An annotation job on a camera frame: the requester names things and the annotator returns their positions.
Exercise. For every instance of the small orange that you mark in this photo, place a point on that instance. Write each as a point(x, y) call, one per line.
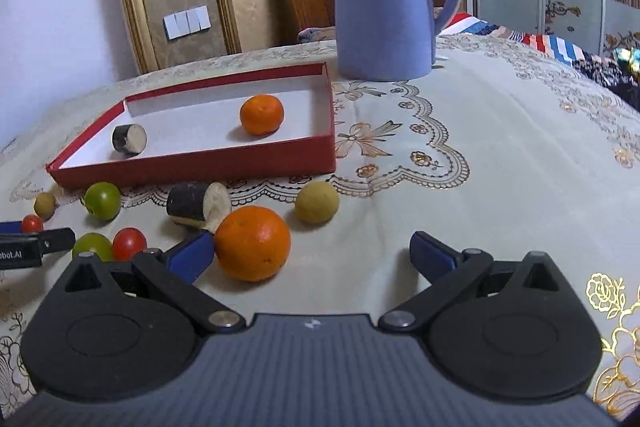
point(261, 114)

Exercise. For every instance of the blue electric kettle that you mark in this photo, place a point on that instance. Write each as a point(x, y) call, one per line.
point(380, 7)

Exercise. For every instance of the striped colourful blanket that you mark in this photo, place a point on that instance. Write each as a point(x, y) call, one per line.
point(550, 44)

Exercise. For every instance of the large orange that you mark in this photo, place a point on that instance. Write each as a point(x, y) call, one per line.
point(252, 244)

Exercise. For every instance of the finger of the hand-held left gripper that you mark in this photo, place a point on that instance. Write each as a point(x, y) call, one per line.
point(55, 241)
point(10, 227)

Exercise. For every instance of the white wall switch panel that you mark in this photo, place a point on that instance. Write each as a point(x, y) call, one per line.
point(186, 23)

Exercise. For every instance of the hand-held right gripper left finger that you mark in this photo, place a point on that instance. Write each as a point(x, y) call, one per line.
point(190, 254)

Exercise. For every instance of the red cherry tomato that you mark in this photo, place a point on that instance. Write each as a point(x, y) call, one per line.
point(32, 224)
point(129, 243)

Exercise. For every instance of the cream embroidered tablecloth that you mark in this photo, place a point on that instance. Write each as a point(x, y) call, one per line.
point(475, 232)

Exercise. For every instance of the small brown round fruit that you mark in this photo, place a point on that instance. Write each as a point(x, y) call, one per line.
point(45, 205)

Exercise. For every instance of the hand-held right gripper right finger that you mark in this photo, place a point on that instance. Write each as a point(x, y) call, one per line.
point(430, 254)

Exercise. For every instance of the green round fruit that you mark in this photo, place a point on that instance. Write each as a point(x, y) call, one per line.
point(102, 201)
point(92, 246)

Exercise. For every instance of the red shallow cardboard box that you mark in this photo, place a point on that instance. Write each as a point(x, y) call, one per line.
point(200, 162)

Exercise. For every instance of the patterned pillow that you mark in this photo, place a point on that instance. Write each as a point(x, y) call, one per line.
point(315, 34)

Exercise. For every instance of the yellow-green round fruit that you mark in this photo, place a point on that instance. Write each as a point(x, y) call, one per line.
point(316, 203)

